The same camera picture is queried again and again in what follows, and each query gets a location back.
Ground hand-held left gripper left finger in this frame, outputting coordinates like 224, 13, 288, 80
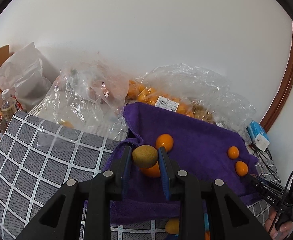
16, 146, 132, 240

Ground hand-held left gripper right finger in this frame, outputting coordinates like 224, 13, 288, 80
159, 146, 272, 240

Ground greenish brown round fruit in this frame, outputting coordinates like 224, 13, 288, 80
132, 145, 159, 169

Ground purple towel-lined tray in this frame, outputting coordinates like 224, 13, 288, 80
103, 102, 264, 225

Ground person's right hand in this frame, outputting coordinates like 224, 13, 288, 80
264, 207, 293, 240

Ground blue cardboard box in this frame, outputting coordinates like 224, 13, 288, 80
247, 120, 267, 140

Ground crumpled clear plastic bag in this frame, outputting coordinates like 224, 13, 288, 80
30, 60, 130, 140

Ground grey checkered bed sheet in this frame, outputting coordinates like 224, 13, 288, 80
0, 111, 282, 240

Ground clear plastic bag of mandarins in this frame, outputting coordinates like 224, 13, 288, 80
126, 64, 258, 133

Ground small clear bottle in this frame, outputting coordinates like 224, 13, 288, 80
0, 116, 8, 137

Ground clear plastic bottle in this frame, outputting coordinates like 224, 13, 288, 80
0, 89, 17, 113

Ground white translucent plastic bag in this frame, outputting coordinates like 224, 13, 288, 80
0, 42, 60, 112

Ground black cables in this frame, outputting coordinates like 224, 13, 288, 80
247, 142, 283, 183

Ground brown wooden door frame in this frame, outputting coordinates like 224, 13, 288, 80
259, 21, 293, 133

